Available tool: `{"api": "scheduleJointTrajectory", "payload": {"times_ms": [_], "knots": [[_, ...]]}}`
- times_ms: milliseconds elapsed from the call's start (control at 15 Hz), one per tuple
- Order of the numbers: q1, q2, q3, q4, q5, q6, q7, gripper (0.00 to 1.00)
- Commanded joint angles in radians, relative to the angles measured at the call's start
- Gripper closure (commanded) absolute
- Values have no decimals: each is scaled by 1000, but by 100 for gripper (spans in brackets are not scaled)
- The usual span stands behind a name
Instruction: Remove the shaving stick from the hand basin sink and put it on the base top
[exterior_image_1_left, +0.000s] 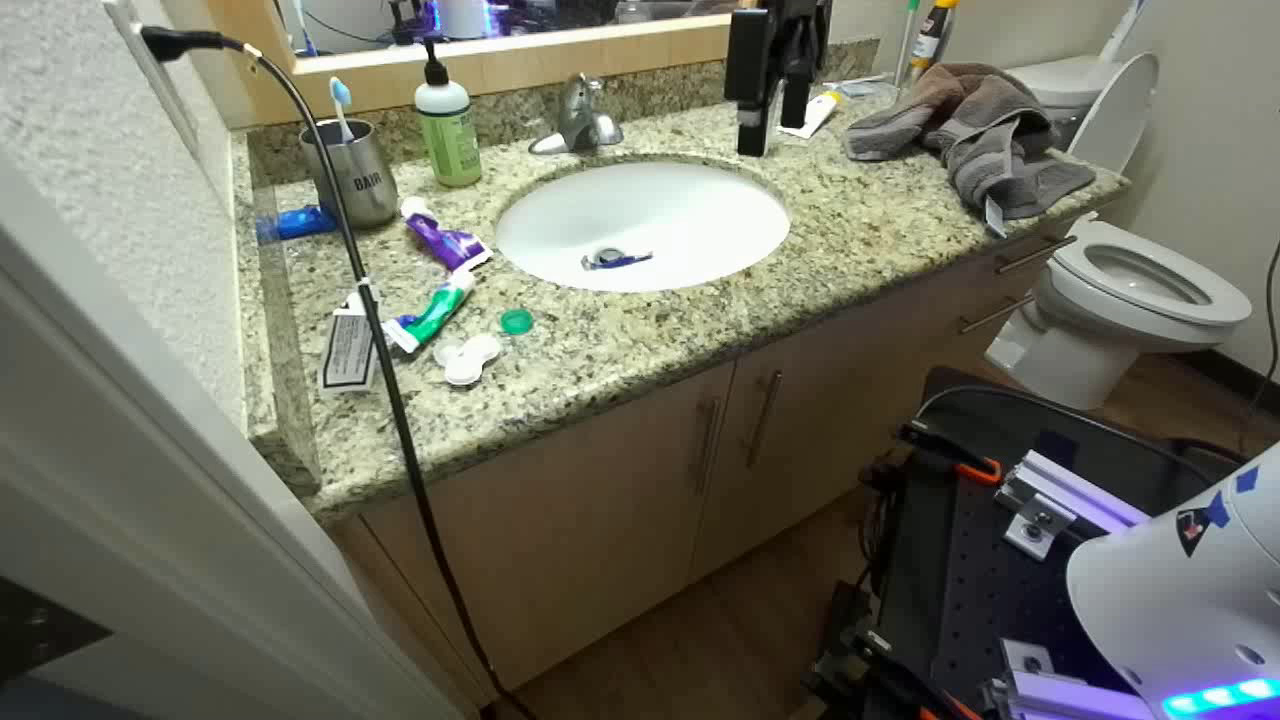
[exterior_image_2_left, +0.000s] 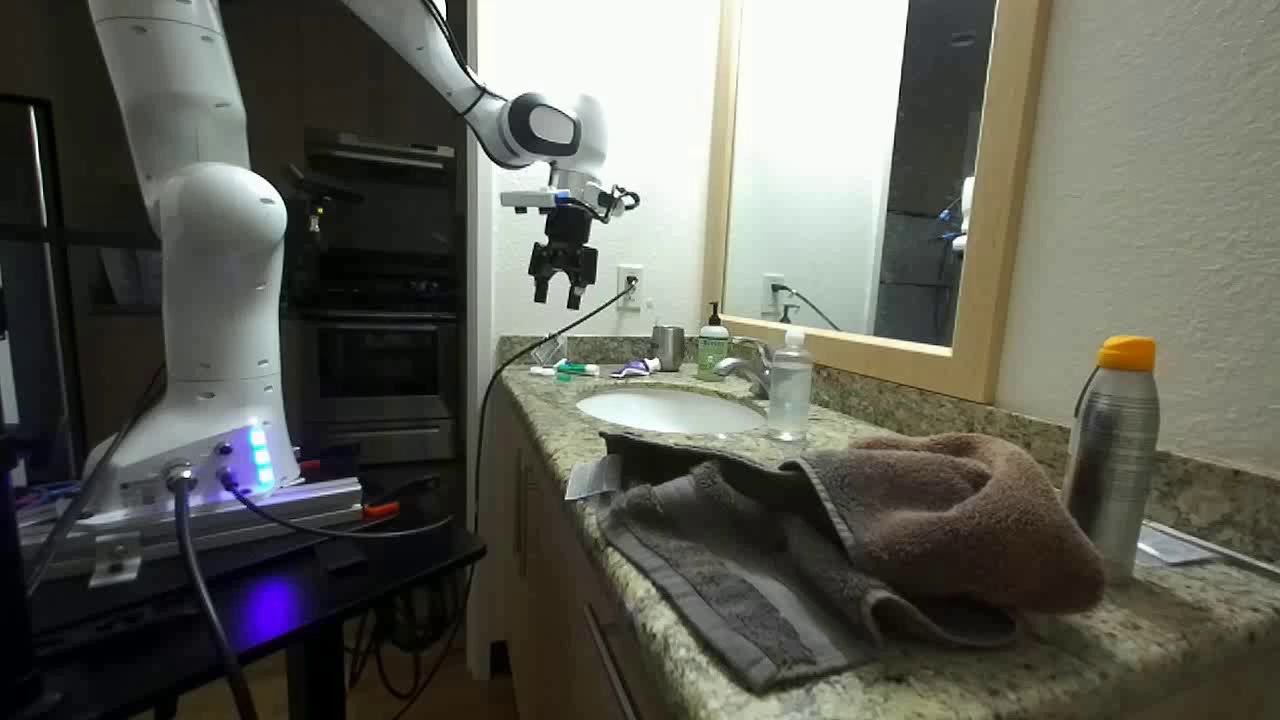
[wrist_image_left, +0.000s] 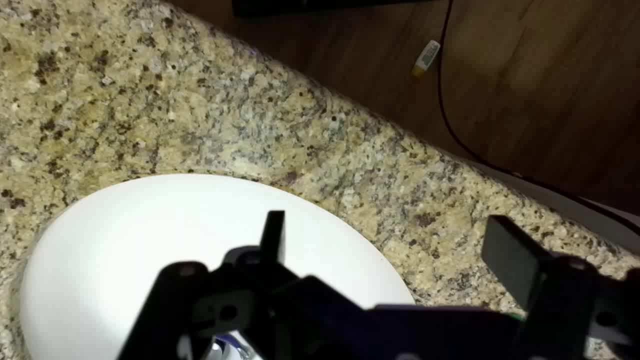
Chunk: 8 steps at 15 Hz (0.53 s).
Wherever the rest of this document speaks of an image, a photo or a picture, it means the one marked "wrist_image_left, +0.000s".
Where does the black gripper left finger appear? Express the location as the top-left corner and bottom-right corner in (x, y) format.
(119, 210), (376, 360)

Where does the black object at top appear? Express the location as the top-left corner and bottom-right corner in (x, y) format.
(233, 0), (427, 19)

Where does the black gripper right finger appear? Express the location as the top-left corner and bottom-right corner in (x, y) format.
(482, 217), (640, 360)

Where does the white oval sink basin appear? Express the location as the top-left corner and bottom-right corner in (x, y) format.
(19, 175), (413, 360)

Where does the white yellow cable tag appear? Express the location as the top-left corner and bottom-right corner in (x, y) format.
(413, 40), (441, 76)

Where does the black cable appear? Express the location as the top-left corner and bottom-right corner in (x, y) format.
(437, 0), (640, 232)

